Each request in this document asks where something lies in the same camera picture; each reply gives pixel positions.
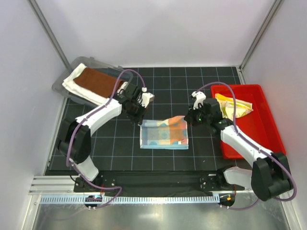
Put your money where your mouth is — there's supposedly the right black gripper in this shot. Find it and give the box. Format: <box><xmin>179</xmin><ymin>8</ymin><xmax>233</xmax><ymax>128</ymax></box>
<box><xmin>185</xmin><ymin>103</ymin><xmax>211</xmax><ymax>127</ymax></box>

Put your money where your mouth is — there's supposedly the blue white cloth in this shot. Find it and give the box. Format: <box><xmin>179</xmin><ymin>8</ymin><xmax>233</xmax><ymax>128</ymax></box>
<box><xmin>140</xmin><ymin>115</ymin><xmax>189</xmax><ymax>150</ymax></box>

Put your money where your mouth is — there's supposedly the brown towel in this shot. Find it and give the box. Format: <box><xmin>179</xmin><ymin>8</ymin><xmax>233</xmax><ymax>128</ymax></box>
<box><xmin>73</xmin><ymin>68</ymin><xmax>117</xmax><ymax>98</ymax></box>

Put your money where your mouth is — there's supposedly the colourful patterned cloth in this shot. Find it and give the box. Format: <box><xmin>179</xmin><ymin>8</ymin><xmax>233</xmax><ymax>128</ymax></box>
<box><xmin>215</xmin><ymin>93</ymin><xmax>253</xmax><ymax>121</ymax></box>

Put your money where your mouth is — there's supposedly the white towel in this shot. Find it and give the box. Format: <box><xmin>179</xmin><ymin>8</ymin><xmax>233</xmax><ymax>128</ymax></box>
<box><xmin>61</xmin><ymin>62</ymin><xmax>128</xmax><ymax>106</ymax></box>

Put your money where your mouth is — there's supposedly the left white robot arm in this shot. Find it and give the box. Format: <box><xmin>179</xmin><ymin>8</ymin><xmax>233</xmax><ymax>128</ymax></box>
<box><xmin>57</xmin><ymin>82</ymin><xmax>154</xmax><ymax>192</ymax></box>

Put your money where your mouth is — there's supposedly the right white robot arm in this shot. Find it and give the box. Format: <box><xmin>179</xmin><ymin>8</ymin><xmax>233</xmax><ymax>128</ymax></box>
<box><xmin>184</xmin><ymin>98</ymin><xmax>295</xmax><ymax>201</ymax></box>

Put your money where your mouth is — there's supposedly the clear plastic container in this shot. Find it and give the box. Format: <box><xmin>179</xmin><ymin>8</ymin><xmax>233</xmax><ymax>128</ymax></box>
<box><xmin>52</xmin><ymin>57</ymin><xmax>124</xmax><ymax>108</ymax></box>

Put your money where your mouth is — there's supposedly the red plastic bin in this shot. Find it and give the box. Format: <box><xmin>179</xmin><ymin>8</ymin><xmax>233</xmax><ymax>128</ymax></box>
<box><xmin>210</xmin><ymin>83</ymin><xmax>286</xmax><ymax>160</ymax></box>

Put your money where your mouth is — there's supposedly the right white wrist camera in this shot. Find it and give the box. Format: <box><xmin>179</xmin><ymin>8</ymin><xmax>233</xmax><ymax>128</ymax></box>
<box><xmin>191</xmin><ymin>91</ymin><xmax>206</xmax><ymax>110</ymax></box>

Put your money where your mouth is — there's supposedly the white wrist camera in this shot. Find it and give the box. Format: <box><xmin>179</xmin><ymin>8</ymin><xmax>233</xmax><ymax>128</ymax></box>
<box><xmin>140</xmin><ymin>92</ymin><xmax>154</xmax><ymax>108</ymax></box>
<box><xmin>191</xmin><ymin>91</ymin><xmax>206</xmax><ymax>110</ymax></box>

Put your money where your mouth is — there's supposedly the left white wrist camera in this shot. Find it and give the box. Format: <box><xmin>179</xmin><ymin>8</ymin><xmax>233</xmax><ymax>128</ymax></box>
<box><xmin>140</xmin><ymin>92</ymin><xmax>154</xmax><ymax>108</ymax></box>

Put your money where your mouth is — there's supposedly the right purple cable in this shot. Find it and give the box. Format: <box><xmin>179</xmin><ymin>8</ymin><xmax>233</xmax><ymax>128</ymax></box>
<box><xmin>191</xmin><ymin>82</ymin><xmax>298</xmax><ymax>211</ymax></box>

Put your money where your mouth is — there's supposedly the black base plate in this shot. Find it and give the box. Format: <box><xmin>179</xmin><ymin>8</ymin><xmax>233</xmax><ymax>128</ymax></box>
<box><xmin>73</xmin><ymin>170</ymin><xmax>245</xmax><ymax>194</ymax></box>

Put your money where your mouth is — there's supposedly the aluminium rail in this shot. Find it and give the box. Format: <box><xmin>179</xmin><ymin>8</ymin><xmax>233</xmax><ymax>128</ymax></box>
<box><xmin>28</xmin><ymin>176</ymin><xmax>77</xmax><ymax>195</ymax></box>

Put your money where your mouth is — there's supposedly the slotted cable duct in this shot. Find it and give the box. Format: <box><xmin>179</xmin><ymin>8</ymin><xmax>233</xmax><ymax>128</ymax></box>
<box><xmin>39</xmin><ymin>194</ymin><xmax>220</xmax><ymax>205</ymax></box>

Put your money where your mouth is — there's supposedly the right aluminium frame post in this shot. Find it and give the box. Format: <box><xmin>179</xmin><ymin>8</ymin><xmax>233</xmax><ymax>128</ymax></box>
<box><xmin>239</xmin><ymin>0</ymin><xmax>284</xmax><ymax>72</ymax></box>

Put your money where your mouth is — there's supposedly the aluminium frame post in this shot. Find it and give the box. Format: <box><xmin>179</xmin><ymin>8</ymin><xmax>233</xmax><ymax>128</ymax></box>
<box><xmin>27</xmin><ymin>0</ymin><xmax>72</xmax><ymax>72</ymax></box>
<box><xmin>239</xmin><ymin>0</ymin><xmax>284</xmax><ymax>72</ymax></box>

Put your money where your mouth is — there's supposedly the left aluminium frame post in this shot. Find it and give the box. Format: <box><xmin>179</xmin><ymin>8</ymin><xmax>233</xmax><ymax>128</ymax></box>
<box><xmin>27</xmin><ymin>0</ymin><xmax>72</xmax><ymax>72</ymax></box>

